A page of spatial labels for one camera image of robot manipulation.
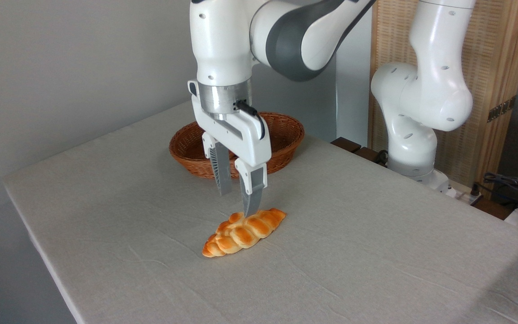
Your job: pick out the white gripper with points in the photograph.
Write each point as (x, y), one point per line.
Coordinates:
(250, 139)

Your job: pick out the long braided bread loaf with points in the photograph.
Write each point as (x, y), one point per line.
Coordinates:
(241, 234)

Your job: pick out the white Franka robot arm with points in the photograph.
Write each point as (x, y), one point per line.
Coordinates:
(223, 40)

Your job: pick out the brown oval wicker basket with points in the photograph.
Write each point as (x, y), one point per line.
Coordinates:
(286, 130)

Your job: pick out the dark brown wooden board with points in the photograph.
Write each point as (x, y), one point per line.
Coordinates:
(346, 144)

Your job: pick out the light grey tablecloth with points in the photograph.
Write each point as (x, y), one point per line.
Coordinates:
(331, 261)

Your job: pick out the metal screen hinge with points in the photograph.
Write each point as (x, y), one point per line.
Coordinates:
(502, 109)

